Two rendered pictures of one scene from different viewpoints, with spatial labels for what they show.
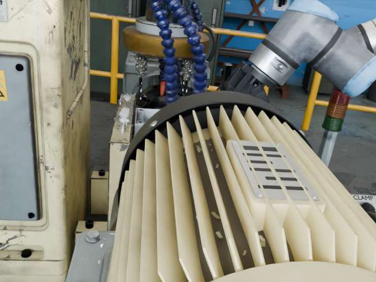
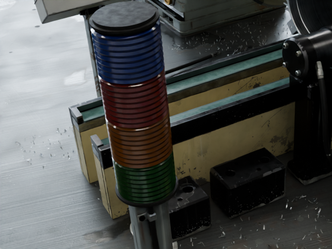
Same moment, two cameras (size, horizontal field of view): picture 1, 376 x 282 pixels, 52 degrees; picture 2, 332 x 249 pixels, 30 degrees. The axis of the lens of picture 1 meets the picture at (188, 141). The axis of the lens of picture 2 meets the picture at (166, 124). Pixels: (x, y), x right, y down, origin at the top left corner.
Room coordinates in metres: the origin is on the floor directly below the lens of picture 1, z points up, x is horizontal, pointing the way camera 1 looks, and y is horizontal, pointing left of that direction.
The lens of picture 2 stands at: (1.67, -0.57, 1.42)
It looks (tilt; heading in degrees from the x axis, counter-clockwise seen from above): 33 degrees down; 165
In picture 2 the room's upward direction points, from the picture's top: 6 degrees counter-clockwise
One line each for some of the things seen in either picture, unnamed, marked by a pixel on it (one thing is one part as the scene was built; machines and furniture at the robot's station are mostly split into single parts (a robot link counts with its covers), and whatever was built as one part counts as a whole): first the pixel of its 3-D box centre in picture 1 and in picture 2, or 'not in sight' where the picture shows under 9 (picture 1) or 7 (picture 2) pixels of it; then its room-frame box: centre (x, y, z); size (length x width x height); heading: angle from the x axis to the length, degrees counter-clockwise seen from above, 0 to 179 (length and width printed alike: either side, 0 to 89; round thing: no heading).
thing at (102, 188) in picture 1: (107, 179); not in sight; (0.80, 0.18, 0.97); 0.30 x 0.11 x 0.34; 8
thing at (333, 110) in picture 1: (337, 108); (139, 131); (1.19, -0.47, 1.10); 0.06 x 0.06 x 0.04
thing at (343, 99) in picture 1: (340, 95); (134, 90); (1.19, -0.47, 1.14); 0.06 x 0.06 x 0.04
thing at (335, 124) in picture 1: (333, 121); (144, 169); (1.19, -0.47, 1.05); 0.06 x 0.06 x 0.04
